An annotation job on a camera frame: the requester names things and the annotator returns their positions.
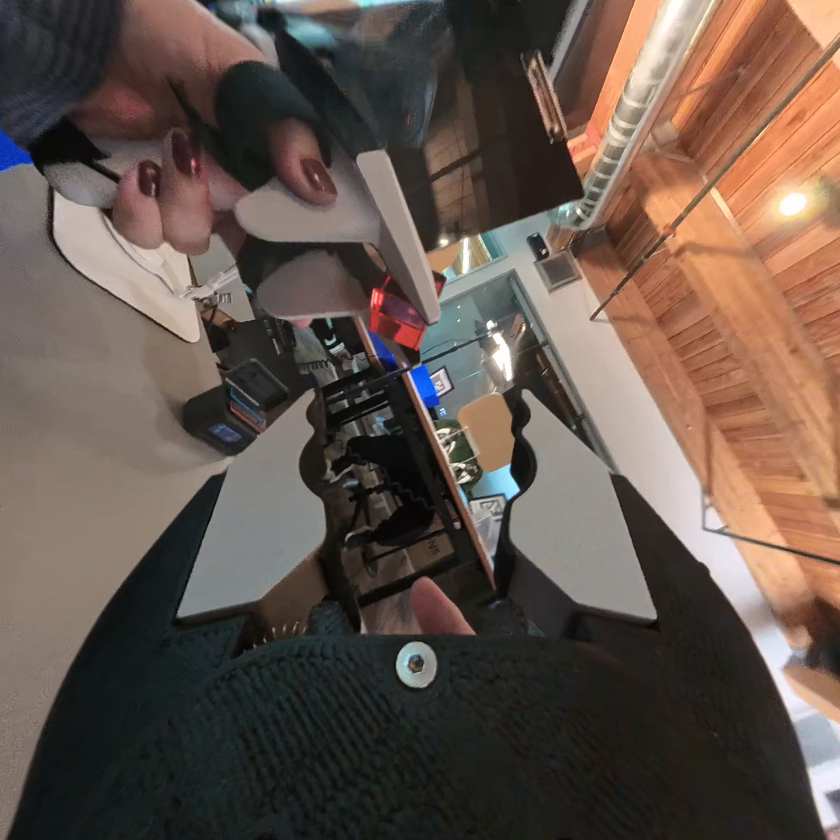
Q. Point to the brown top table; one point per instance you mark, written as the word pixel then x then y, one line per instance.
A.
pixel 453 485

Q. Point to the green holder with white parts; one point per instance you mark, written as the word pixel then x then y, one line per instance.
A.
pixel 456 453

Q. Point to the silver ceiling duct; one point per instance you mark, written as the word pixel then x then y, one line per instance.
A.
pixel 643 98

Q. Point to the black wall camera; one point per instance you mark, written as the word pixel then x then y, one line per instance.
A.
pixel 538 245

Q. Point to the wall air vent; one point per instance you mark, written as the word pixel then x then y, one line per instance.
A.
pixel 558 272

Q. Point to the glass wall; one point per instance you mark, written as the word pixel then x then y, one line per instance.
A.
pixel 525 341

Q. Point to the white screen stand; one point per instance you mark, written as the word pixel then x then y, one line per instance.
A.
pixel 118 262

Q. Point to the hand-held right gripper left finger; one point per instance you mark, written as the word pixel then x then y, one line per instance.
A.
pixel 262 525

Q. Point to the framed printed tag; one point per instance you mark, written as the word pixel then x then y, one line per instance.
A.
pixel 443 382

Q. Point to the red clear plastic case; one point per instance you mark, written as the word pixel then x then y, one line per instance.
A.
pixel 394 321

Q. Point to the printed tag board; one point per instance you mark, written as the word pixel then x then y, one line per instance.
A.
pixel 489 510

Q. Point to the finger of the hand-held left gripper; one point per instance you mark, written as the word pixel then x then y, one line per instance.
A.
pixel 400 229
pixel 315 289

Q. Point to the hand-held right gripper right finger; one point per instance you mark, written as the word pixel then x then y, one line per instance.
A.
pixel 577 531

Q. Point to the studio light on stand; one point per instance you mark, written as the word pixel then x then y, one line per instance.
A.
pixel 499 348

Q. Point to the person's right hand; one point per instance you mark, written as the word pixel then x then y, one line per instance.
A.
pixel 436 610

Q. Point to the tan rounded board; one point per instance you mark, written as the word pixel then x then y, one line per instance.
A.
pixel 485 433

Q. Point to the black battery charging case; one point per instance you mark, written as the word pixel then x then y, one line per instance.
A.
pixel 229 413

